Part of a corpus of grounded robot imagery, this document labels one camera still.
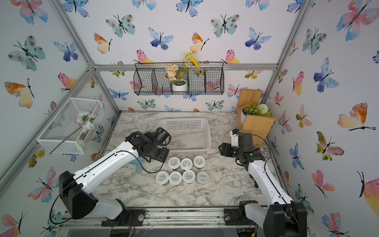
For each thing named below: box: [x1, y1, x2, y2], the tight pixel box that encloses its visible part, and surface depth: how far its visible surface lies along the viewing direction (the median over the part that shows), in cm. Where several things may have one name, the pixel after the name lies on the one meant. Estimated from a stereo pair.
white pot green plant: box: [240, 102, 273, 126], surface depth 93 cm
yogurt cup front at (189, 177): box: [182, 169, 196, 184], surface depth 82 cm
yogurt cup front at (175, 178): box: [168, 171, 183, 186], surface depth 82 cm
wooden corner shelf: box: [236, 88, 276, 150], surface depth 86 cm
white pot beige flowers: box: [165, 51, 200, 92], surface depth 86 cm
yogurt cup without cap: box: [196, 170, 210, 185], surface depth 84 cm
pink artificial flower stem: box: [48, 111, 98, 155], surface depth 75 cm
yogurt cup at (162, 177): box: [155, 170, 170, 186], surface depth 81 cm
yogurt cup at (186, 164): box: [180, 158, 193, 171], surface depth 86 cm
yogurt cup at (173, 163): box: [167, 156, 181, 171], surface depth 87 cm
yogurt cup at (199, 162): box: [193, 155, 206, 169], surface depth 88 cm
